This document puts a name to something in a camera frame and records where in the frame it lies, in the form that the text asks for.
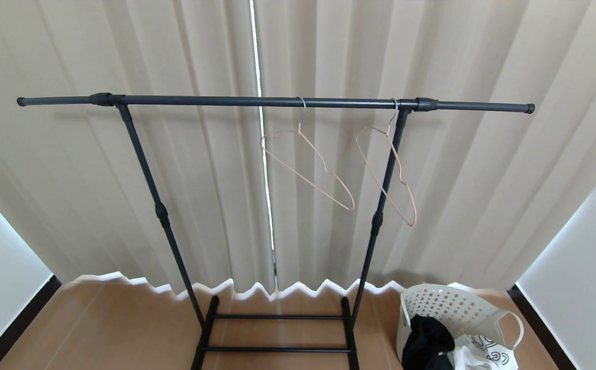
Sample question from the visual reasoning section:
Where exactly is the pink clothes hanger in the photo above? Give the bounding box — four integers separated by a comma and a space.
356, 99, 418, 227
260, 97, 356, 212

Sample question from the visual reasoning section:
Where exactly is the black garment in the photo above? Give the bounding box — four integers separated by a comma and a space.
401, 314, 456, 370

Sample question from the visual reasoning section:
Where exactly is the black clothes rack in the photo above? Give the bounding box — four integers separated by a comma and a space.
16, 92, 535, 370

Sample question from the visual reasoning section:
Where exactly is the white laundry basket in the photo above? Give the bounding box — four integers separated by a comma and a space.
395, 283, 525, 370

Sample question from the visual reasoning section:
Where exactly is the beige curtain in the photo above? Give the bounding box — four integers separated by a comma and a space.
0, 0, 596, 302

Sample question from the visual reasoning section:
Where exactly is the white printed garment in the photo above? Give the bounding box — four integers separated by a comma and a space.
447, 334, 519, 370

